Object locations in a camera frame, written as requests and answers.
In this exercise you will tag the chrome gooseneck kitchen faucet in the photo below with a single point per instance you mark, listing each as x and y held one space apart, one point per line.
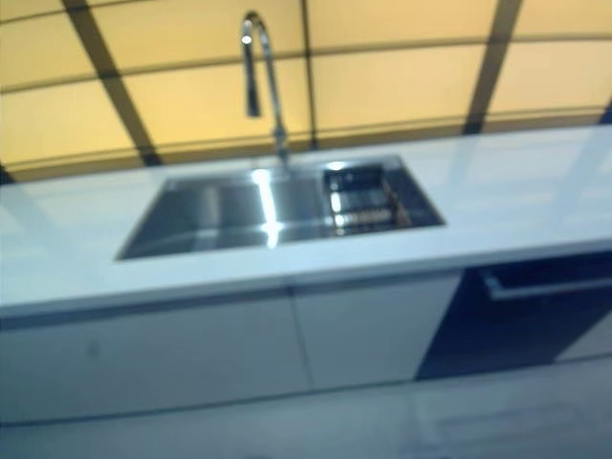
252 86

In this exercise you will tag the stainless steel sink basin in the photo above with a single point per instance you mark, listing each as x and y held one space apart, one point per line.
201 210

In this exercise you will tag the black dish drying rack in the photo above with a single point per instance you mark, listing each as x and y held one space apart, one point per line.
358 205

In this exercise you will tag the white cabinet door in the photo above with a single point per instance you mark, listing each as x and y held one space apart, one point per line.
167 354
373 330

